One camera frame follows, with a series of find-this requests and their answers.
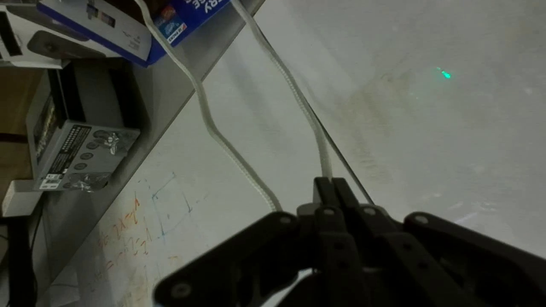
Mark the small white carton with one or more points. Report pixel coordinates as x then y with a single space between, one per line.
18 198

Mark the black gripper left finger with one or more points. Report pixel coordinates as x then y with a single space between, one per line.
266 256

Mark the small white black box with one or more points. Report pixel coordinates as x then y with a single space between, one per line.
22 43

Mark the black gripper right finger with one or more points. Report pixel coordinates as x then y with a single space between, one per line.
443 261

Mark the blue cardboard box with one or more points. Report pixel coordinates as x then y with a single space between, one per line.
119 31

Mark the grey computer case with holes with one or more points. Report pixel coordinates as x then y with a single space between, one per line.
85 147

